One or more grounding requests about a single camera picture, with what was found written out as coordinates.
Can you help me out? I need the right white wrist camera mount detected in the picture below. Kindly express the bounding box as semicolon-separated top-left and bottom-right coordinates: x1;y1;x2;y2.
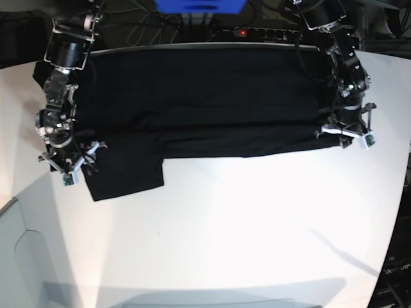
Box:
38;137;107;186

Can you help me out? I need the blue box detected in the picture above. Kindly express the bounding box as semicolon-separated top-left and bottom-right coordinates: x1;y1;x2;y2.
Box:
155;0;247;14

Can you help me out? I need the black power strip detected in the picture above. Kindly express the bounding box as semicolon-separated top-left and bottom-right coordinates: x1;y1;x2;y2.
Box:
211;27;304;42

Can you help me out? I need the black T-shirt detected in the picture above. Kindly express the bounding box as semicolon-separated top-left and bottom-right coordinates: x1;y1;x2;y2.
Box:
71;48;339;201

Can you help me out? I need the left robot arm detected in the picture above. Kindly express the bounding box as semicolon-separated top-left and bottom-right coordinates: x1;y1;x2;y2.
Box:
290;1;376;150

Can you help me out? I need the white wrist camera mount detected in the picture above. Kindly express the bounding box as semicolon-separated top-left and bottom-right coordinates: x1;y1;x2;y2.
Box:
38;137;107;186
314;103;376;150

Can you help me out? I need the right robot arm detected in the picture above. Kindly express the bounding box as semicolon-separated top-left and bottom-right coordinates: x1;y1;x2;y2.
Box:
35;1;104;185

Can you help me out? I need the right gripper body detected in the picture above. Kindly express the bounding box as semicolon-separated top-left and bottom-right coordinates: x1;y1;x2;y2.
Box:
48;142;85;170

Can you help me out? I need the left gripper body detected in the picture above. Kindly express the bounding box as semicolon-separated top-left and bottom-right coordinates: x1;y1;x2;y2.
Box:
329;104;362;132

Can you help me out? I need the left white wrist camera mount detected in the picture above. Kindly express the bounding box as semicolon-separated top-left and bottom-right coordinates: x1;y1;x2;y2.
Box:
314;103;376;150

